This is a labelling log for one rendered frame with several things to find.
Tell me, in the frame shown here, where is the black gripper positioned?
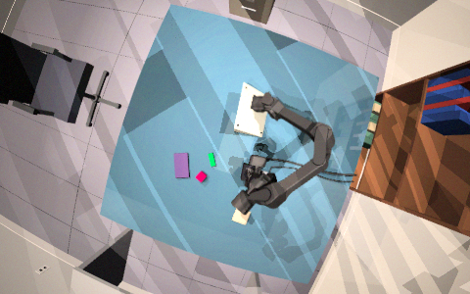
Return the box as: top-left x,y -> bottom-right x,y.
245,155 -> 267,190

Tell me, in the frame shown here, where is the beige flat square block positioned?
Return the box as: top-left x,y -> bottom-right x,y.
232,209 -> 250,224

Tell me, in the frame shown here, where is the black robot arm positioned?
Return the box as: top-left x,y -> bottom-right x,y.
231,92 -> 335,216

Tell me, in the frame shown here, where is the small magenta cube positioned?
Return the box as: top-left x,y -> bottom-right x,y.
196,171 -> 206,182

